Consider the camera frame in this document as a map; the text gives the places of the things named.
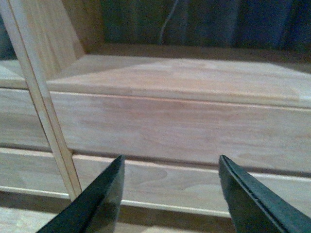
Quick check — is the right lower wooden drawer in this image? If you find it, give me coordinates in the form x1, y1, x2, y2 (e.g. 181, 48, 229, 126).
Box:
71, 154, 311, 218

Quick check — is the right wooden shelf cabinet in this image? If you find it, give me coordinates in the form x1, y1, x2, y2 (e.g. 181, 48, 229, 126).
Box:
7, 0, 311, 219

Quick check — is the wooden drawer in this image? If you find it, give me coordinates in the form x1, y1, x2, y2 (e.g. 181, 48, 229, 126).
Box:
0, 88, 51, 152
71, 154, 311, 218
52, 92, 311, 173
0, 148, 69, 199

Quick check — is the right upper wooden drawer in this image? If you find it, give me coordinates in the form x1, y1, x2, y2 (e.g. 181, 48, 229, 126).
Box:
52, 92, 311, 173

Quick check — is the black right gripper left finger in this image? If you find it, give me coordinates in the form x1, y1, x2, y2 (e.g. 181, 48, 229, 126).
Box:
39, 155, 125, 233

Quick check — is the left lower wooden drawer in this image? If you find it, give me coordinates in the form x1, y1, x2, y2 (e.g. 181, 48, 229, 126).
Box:
0, 148, 69, 199

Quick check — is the left upper wooden drawer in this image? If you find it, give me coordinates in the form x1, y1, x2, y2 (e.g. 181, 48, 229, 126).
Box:
0, 88, 51, 152

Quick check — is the wooden shelf cabinet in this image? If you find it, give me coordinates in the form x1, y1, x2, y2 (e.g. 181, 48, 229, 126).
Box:
0, 0, 85, 200
7, 0, 311, 219

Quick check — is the grey curtain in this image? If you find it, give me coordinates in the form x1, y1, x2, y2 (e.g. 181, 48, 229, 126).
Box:
101, 0, 311, 53

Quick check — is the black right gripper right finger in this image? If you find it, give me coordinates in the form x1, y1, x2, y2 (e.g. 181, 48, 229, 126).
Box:
219, 155, 311, 233

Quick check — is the white cable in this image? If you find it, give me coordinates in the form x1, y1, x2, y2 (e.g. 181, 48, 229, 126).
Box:
159, 0, 179, 45

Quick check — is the left wooden shelf cabinet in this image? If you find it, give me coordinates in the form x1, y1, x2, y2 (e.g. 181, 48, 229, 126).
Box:
0, 0, 85, 200

